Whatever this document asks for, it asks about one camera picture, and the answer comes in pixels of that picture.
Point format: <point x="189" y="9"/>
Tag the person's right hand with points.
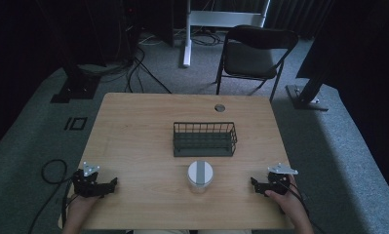
<point x="288" y="203"/>

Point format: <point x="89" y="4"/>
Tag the black folding chair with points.
<point x="253" y="58"/>

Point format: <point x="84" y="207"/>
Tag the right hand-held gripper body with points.
<point x="277" y="182"/>

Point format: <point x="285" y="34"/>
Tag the black metal stand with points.
<point x="76" y="86"/>
<point x="307" y="97"/>

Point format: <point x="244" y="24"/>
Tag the clear jar with white lid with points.
<point x="200" y="175"/>

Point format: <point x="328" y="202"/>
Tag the dark curtain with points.
<point x="299" y="16"/>

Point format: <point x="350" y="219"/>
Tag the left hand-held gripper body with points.
<point x="86" y="185"/>

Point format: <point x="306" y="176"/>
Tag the grey round table grommet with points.
<point x="219" y="108"/>

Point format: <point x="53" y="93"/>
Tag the white desk frame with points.
<point x="214" y="19"/>

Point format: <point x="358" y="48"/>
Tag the person's left hand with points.
<point x="83" y="204"/>

